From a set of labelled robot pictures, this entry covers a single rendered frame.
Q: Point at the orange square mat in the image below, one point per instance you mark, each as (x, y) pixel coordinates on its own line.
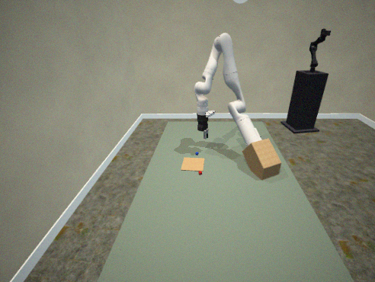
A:
(192, 164)

